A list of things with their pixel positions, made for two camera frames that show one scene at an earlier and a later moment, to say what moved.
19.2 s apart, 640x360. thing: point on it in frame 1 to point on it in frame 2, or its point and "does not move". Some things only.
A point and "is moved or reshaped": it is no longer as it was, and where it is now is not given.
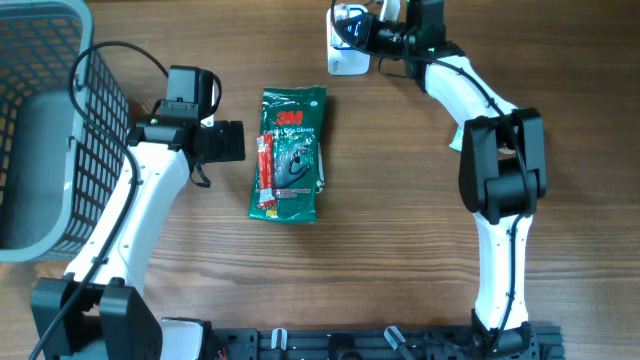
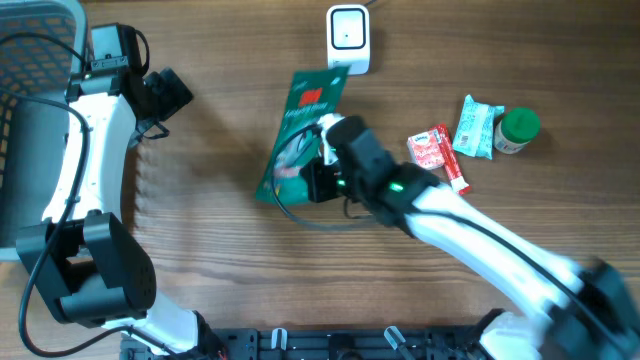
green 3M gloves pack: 291,155 is moved or reshaped
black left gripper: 231,142 to 176,94
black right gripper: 369,29 to 317,173
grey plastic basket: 63,174 does not move
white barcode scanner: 346,60 does not move
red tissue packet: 343,12 to 425,149
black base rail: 547,343 does not move
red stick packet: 264,152 to 457,181
